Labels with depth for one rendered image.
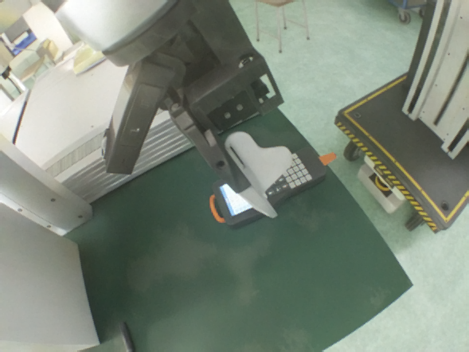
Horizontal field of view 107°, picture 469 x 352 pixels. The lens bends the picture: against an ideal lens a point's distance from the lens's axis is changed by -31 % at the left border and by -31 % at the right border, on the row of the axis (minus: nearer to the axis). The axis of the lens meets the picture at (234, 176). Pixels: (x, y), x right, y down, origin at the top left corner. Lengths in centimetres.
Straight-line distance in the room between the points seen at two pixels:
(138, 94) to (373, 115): 111
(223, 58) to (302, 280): 32
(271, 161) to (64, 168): 43
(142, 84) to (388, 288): 41
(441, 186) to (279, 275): 87
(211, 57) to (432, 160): 108
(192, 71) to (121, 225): 39
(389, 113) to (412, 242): 63
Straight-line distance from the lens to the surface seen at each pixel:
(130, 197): 53
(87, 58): 82
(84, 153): 52
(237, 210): 40
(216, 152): 19
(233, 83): 18
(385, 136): 115
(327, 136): 149
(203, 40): 18
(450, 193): 114
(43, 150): 66
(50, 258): 49
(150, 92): 18
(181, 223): 45
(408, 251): 131
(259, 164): 22
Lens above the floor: 114
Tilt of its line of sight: 58 degrees down
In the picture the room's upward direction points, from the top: 20 degrees counter-clockwise
